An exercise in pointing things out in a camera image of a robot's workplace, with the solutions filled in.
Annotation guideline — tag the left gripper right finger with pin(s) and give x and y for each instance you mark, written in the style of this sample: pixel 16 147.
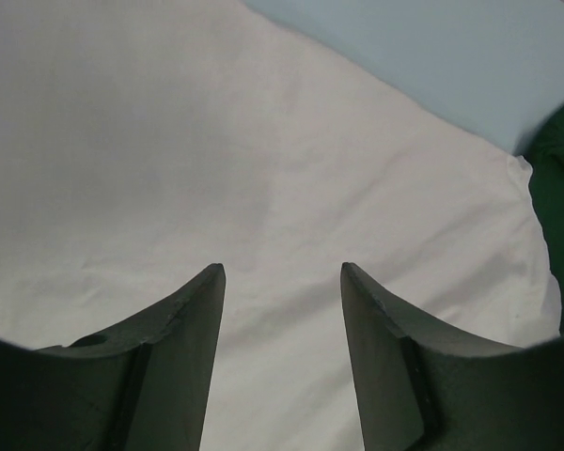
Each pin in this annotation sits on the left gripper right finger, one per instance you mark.
pixel 423 384

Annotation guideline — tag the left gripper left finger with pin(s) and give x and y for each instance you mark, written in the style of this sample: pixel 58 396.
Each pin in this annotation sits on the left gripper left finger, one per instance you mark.
pixel 140 384

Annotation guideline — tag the white green raglan t-shirt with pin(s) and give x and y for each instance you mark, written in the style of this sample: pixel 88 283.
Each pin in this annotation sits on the white green raglan t-shirt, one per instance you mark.
pixel 142 141

